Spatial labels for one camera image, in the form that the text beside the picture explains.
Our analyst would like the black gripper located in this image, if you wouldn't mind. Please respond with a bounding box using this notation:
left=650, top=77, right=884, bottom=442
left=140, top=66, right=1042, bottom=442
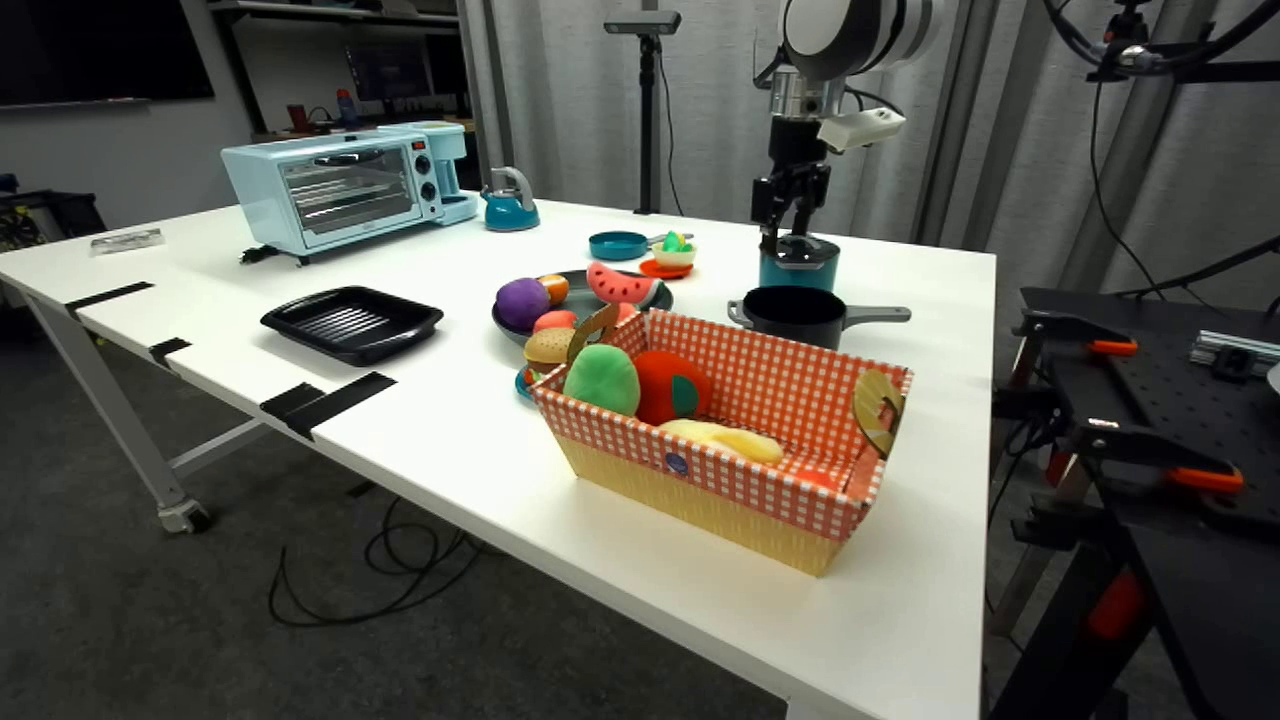
left=748, top=112, right=840, bottom=256

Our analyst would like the small blue pan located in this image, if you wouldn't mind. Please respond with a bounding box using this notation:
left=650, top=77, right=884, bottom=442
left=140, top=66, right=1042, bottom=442
left=582, top=227, right=655, bottom=268

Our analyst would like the teal cup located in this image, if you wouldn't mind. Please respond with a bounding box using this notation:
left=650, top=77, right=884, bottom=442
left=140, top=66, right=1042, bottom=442
left=755, top=239, right=842, bottom=296

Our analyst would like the green yellow toy food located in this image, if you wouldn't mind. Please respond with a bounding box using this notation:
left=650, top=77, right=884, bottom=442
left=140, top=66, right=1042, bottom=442
left=648, top=227, right=699, bottom=263

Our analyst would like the watermelon slice toy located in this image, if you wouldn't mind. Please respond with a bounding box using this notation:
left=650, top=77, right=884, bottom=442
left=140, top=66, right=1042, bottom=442
left=582, top=261, right=665, bottom=314

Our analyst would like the black tripod stand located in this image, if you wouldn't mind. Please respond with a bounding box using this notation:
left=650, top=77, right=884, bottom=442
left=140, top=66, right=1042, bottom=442
left=599, top=0, right=687, bottom=216

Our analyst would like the red plush fruit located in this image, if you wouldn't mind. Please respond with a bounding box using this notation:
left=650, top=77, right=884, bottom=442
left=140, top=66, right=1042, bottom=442
left=631, top=346, right=717, bottom=427

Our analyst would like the dark grey plate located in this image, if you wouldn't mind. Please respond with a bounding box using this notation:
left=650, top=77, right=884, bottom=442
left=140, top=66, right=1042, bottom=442
left=490, top=263, right=678, bottom=346

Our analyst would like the yellow plush fruit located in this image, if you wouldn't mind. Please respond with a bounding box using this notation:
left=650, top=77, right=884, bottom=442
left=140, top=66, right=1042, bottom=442
left=655, top=418, right=792, bottom=472

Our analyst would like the green plush fruit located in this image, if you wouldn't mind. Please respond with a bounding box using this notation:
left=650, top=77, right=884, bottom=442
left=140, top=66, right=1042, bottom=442
left=560, top=339, right=642, bottom=422

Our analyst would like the light grey curtain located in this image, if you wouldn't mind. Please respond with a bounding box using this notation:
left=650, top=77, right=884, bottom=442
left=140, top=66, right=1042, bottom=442
left=464, top=0, right=1280, bottom=314

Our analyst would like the burger toy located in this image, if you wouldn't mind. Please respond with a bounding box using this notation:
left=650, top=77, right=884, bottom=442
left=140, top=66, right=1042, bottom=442
left=518, top=325, right=581, bottom=377

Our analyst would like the teal kettle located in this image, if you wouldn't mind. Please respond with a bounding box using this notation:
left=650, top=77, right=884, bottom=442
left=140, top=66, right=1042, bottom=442
left=481, top=165, right=545, bottom=238

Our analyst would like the purple eggplant toy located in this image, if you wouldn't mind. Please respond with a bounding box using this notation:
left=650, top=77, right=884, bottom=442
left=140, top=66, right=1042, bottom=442
left=490, top=276, right=553, bottom=338

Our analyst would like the red checkered cardboard basket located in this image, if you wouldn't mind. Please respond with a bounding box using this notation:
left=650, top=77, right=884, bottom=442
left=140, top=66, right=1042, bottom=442
left=532, top=310, right=917, bottom=582

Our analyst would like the black baking tray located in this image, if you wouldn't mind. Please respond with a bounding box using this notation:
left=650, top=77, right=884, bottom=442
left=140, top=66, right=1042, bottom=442
left=256, top=279, right=446, bottom=370

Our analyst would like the light blue toaster oven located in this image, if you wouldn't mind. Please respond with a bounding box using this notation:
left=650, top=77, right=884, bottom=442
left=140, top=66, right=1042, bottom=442
left=214, top=115, right=481, bottom=263

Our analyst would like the grey box device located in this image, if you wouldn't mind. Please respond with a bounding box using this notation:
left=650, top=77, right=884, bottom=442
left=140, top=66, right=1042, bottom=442
left=1187, top=325, right=1280, bottom=383

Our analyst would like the wide black tape strip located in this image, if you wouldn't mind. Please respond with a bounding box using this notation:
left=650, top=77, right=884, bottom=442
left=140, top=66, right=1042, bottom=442
left=256, top=370, right=401, bottom=442

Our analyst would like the black metal cart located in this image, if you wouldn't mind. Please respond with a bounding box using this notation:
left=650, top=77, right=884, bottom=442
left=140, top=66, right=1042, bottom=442
left=991, top=286, right=1280, bottom=720

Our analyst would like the white label sticker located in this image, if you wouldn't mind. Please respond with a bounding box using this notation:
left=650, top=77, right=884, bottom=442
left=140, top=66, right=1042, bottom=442
left=88, top=226, right=166, bottom=256

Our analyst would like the black pot with handle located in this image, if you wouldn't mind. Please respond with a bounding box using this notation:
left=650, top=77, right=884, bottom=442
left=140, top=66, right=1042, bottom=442
left=725, top=279, right=917, bottom=352

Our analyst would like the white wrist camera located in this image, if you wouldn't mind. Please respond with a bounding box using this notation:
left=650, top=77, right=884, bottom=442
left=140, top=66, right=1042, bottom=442
left=814, top=102, right=913, bottom=156

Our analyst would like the orange handled black clamp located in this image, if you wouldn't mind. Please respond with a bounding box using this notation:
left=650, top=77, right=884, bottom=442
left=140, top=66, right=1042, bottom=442
left=1014, top=310, right=1144, bottom=394
left=1064, top=418, right=1250, bottom=506

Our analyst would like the dark wall shelf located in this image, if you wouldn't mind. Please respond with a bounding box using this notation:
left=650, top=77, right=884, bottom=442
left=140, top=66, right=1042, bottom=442
left=205, top=0, right=484, bottom=143

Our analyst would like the black floor cable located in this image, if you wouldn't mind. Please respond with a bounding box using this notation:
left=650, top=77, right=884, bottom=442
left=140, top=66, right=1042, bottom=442
left=264, top=493, right=484, bottom=633

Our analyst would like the white table leg frame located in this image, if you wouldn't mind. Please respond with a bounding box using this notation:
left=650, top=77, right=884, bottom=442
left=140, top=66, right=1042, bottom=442
left=15, top=286, right=271, bottom=540

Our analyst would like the black wall screen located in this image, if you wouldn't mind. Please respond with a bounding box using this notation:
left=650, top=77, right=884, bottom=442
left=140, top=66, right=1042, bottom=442
left=0, top=0, right=214, bottom=112

